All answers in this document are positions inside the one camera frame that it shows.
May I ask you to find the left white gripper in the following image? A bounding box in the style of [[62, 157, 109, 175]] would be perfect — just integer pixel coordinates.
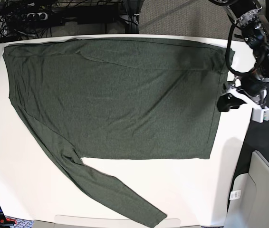
[[217, 81, 267, 112]]

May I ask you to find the green long-sleeve T-shirt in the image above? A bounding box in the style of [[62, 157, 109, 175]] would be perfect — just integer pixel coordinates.
[[3, 38, 228, 228]]

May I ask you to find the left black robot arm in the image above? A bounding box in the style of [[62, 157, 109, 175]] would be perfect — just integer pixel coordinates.
[[212, 0, 269, 112]]

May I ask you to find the grey plastic bin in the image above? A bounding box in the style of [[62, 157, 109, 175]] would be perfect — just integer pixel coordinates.
[[224, 151, 269, 228]]

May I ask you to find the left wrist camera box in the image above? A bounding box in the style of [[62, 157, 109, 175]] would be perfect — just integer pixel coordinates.
[[251, 106, 269, 123]]

